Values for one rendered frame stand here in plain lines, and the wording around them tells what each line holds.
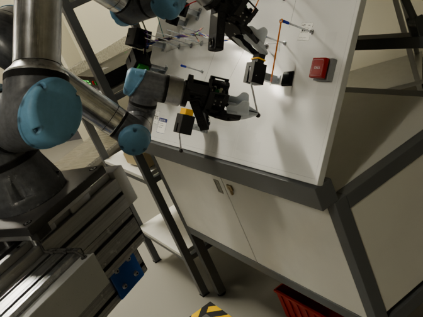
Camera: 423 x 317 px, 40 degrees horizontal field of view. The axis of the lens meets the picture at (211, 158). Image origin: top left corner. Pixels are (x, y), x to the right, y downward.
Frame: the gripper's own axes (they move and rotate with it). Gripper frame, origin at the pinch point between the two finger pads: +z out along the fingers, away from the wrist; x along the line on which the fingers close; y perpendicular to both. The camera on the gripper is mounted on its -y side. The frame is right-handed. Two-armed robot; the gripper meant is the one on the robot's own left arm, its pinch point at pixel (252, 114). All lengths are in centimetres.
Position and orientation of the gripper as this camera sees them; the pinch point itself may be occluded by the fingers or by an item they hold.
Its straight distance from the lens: 160.9
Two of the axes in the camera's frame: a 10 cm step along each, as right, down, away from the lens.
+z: 9.6, 2.0, 1.8
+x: 0.1, -7.0, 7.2
